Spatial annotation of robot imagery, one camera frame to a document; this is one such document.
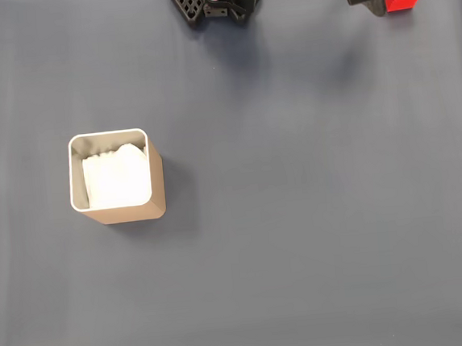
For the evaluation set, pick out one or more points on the beige square box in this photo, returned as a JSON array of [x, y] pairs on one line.
[[137, 213]]

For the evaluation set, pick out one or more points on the white tissue paper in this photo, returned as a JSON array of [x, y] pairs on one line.
[[118, 179]]

